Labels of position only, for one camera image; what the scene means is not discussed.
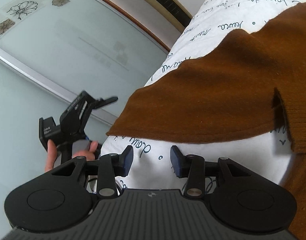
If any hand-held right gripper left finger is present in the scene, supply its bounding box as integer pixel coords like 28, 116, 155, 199
51, 145, 134, 198

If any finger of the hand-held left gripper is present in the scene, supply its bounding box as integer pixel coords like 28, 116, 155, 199
93, 96, 119, 110

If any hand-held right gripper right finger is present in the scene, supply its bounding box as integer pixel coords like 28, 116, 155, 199
170, 145, 253, 197

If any brown knit sweater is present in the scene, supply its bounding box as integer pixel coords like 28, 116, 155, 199
106, 1, 306, 230

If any person's left hand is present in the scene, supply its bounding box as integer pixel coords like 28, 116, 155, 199
44, 140, 99, 173

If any frosted glass flower-print wardrobe door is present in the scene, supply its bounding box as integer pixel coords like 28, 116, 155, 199
0, 0, 170, 230

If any brown wooden door trim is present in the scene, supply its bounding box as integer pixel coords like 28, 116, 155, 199
68, 0, 171, 53

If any gold tower fan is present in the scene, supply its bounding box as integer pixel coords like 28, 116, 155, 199
118, 0, 193, 28

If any white script-printed bed sheet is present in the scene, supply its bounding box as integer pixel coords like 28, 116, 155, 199
92, 0, 306, 197

